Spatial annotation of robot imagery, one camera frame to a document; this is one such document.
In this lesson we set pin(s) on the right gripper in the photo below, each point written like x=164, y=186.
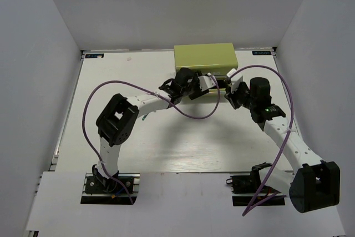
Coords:
x=232, y=95

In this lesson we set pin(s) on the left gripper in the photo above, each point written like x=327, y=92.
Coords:
x=198, y=92

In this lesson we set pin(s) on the green metal drawer box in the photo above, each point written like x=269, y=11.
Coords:
x=217, y=59

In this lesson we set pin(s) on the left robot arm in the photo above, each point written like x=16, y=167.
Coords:
x=116, y=121

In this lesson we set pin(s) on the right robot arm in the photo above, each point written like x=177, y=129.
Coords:
x=314, y=183

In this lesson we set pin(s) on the right corner label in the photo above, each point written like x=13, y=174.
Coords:
x=261, y=53

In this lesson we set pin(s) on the corner label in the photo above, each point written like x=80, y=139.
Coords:
x=261, y=53
x=95, y=55

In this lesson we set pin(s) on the left corner label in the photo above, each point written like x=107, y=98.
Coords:
x=95, y=55

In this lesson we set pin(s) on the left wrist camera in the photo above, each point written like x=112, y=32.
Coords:
x=207, y=82

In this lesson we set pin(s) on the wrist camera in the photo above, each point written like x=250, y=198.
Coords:
x=207, y=82
x=235, y=78

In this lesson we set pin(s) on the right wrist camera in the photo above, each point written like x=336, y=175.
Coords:
x=235, y=78

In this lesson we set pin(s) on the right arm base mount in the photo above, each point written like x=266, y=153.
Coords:
x=249, y=189

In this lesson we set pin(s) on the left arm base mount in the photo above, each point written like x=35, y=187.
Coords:
x=96, y=194

